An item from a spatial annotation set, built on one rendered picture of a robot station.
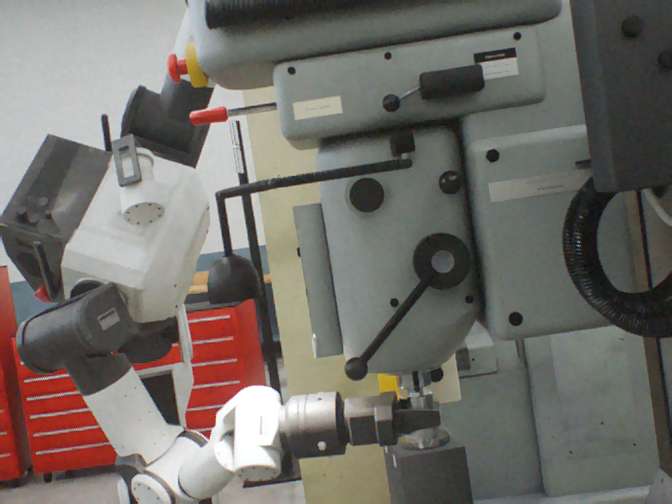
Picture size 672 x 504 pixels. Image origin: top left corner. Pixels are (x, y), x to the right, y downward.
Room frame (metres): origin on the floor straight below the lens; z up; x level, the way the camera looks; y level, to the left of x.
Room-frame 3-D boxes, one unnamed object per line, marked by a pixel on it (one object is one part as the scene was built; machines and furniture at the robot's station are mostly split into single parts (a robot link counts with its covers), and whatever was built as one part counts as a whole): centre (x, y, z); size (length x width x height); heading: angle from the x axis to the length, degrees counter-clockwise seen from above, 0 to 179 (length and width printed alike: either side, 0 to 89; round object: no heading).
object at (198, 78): (1.25, 0.15, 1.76); 0.06 x 0.02 x 0.06; 179
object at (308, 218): (1.25, 0.03, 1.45); 0.04 x 0.04 x 0.21; 89
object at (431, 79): (1.11, -0.14, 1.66); 0.12 x 0.04 x 0.04; 89
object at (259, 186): (1.16, 0.10, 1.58); 0.17 x 0.01 x 0.01; 30
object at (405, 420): (1.22, -0.08, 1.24); 0.06 x 0.02 x 0.03; 82
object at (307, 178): (1.09, -0.02, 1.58); 0.17 x 0.01 x 0.01; 84
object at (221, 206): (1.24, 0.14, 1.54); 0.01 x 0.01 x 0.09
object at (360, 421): (1.26, 0.01, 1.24); 0.13 x 0.12 x 0.10; 172
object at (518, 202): (1.24, -0.28, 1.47); 0.24 x 0.19 x 0.26; 179
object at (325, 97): (1.25, -0.12, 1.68); 0.34 x 0.24 x 0.10; 89
